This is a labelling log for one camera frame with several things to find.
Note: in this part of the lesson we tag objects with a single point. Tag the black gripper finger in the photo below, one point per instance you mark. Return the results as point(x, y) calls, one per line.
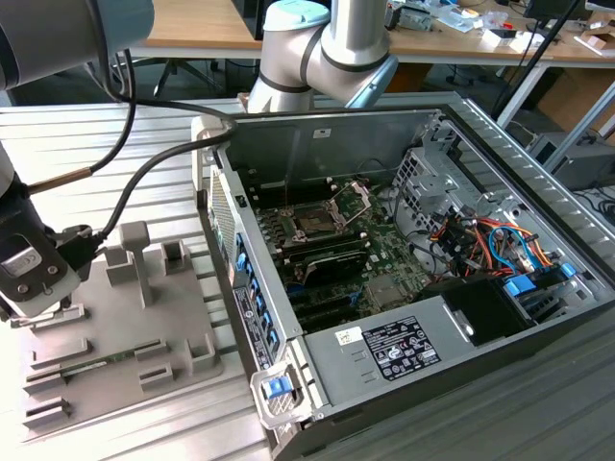
point(66, 303)

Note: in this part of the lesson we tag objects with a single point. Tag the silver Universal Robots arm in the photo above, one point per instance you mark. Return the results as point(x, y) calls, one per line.
point(57, 38)

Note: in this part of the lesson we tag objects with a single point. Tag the CPU socket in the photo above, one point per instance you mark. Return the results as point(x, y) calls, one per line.
point(312, 223)

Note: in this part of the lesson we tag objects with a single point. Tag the green RAM stick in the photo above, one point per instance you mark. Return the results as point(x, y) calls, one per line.
point(98, 362)

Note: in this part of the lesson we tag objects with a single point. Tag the grey plastic parts rack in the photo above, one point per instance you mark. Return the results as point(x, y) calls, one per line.
point(144, 336)

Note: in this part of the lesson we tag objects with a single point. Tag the black office chair base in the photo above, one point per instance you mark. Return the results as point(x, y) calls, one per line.
point(189, 69)

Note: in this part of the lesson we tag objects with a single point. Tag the open grey PC case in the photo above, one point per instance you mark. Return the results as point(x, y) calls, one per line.
point(269, 144)

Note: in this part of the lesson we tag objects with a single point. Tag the wooden desk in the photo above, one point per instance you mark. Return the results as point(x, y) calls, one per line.
point(218, 29)
point(432, 43)

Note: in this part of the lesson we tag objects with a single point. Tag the black graphics card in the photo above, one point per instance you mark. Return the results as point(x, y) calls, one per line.
point(336, 266)

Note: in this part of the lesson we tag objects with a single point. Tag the grey power supply unit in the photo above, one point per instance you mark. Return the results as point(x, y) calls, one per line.
point(336, 370)

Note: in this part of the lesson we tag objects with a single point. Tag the black monitor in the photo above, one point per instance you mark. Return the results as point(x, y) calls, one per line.
point(247, 19)

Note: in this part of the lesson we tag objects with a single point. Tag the silver chipset heatsink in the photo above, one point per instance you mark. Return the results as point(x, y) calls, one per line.
point(384, 290)

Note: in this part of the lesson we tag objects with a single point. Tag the green motherboard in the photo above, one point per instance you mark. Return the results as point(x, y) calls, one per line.
point(384, 259)

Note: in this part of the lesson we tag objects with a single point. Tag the perforated metal drive cage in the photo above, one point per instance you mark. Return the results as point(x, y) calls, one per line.
point(423, 192)

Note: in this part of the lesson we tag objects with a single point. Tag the white small boxes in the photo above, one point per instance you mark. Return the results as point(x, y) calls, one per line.
point(502, 36)

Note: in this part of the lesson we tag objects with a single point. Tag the grey computer on floor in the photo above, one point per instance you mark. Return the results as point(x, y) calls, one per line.
point(576, 158)

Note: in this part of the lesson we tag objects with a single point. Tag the black slanted pole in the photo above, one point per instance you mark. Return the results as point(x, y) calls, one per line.
point(538, 53)

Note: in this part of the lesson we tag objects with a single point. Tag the brown cardboard box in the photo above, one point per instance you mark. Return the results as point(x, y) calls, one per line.
point(567, 96)

